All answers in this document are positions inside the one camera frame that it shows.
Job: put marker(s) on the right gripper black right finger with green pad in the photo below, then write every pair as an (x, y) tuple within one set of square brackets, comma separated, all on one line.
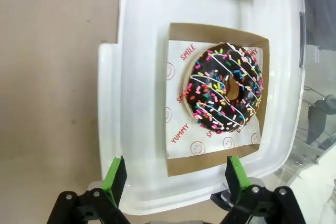
[(236, 176)]

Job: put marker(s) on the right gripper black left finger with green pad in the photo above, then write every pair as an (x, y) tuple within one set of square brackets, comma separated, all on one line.
[(115, 182)]

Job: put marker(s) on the brown cardboard donut tray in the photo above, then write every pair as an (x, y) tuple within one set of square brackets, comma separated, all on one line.
[(183, 166)]

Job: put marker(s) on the chocolate donut, rainbow sprinkles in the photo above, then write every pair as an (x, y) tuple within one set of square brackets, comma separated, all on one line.
[(210, 103)]

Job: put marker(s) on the white printed paper liner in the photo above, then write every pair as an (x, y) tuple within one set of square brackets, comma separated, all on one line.
[(178, 129)]

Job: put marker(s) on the white display case base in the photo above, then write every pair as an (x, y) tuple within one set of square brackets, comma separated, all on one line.
[(136, 103)]

